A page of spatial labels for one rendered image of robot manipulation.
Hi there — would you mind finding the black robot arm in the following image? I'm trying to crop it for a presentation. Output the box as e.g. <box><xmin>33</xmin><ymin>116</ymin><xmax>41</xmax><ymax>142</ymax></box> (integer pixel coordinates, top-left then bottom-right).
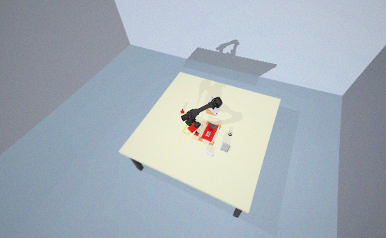
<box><xmin>181</xmin><ymin>97</ymin><xmax>223</xmax><ymax>126</ymax></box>

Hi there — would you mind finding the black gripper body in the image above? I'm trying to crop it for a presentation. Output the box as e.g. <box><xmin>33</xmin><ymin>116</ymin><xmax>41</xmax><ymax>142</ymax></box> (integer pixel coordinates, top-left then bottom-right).
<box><xmin>190</xmin><ymin>118</ymin><xmax>201</xmax><ymax>128</ymax></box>

